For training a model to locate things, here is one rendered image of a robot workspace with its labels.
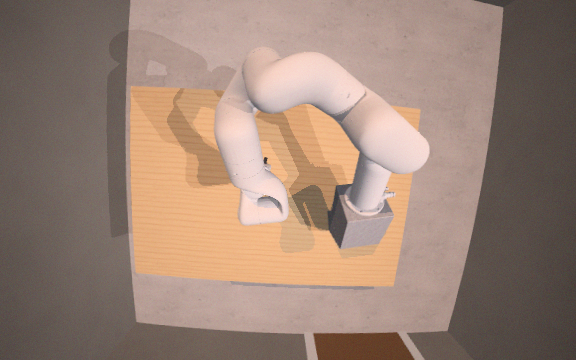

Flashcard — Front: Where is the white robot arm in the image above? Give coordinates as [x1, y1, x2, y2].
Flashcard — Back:
[214, 47, 429, 226]

